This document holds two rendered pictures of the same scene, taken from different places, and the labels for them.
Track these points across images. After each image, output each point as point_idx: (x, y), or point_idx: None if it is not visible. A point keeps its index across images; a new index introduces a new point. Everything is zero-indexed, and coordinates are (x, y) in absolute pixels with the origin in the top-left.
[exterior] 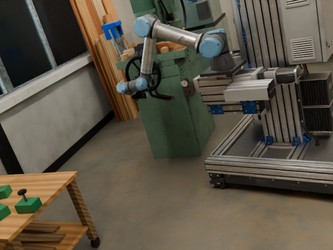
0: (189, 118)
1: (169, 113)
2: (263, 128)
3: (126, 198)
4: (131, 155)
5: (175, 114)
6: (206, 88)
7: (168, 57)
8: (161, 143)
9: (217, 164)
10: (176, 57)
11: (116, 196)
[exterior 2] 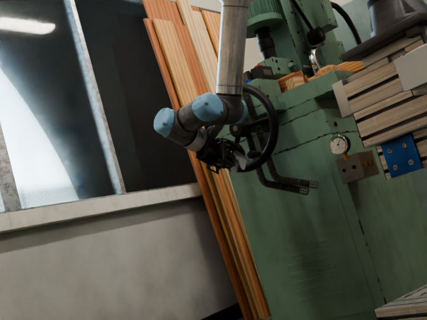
0: (361, 244)
1: (313, 234)
2: None
3: None
4: None
5: (326, 237)
6: (365, 97)
7: (302, 95)
8: (298, 318)
9: (413, 317)
10: (319, 91)
11: None
